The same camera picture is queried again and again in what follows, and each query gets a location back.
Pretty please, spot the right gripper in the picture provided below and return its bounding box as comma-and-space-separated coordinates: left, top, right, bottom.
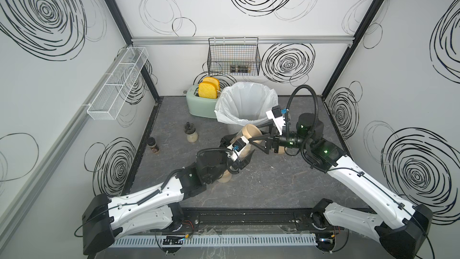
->
249, 120, 311, 154

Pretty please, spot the rice jar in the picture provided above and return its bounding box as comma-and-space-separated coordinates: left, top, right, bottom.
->
231, 135, 253, 161
218, 170, 232, 183

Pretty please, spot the beige lid of jar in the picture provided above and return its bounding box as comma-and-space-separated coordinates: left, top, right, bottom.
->
240, 124, 262, 145

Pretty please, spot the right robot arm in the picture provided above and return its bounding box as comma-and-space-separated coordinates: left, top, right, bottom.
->
249, 112, 433, 259

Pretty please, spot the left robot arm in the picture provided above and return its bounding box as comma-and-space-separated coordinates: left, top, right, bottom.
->
81, 135, 252, 255

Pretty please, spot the small bottle black pump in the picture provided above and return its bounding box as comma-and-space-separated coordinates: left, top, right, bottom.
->
184, 122, 199, 143

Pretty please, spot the mint green toaster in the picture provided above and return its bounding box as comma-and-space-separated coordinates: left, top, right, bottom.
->
186, 85, 218, 119

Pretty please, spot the white trash bag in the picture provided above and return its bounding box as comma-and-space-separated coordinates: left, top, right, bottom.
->
214, 82, 279, 126

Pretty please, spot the front yellow toast slice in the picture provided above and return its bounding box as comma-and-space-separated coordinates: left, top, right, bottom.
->
198, 82, 218, 99

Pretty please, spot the yellow toast slice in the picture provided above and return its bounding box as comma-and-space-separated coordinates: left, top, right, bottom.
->
198, 82, 218, 99
202, 77, 220, 91

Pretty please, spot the rear yellow toast slice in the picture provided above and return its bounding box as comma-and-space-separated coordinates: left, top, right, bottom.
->
202, 77, 220, 91

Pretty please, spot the dark spice bottle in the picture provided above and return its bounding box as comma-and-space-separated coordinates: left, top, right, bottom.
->
147, 137, 159, 153

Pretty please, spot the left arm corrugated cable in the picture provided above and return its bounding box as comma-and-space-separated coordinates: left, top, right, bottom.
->
195, 147, 232, 157

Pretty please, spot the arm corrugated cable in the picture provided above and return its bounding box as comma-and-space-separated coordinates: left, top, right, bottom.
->
284, 84, 320, 134
195, 147, 232, 157

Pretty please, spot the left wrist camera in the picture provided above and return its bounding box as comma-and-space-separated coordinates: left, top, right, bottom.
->
228, 137, 249, 161

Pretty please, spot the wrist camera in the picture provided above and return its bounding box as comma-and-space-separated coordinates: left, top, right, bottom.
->
266, 106, 288, 135
228, 137, 249, 161

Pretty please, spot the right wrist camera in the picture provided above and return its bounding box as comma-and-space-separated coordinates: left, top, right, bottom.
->
266, 106, 288, 135

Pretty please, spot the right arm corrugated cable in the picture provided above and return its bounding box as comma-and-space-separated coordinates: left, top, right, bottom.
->
284, 84, 320, 134

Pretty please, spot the bottle in wire basket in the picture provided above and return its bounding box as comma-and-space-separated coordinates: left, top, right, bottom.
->
230, 65, 251, 74

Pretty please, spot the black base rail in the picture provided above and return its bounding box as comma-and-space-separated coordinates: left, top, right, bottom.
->
176, 207, 316, 231

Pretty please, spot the black wire wall basket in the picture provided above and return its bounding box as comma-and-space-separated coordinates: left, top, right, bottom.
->
207, 37, 261, 76

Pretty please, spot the white mesh wall shelf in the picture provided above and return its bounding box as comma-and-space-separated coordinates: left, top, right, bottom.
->
87, 46, 148, 121

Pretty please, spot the white slotted cable duct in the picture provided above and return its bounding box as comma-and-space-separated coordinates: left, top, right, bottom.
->
112, 234, 317, 248

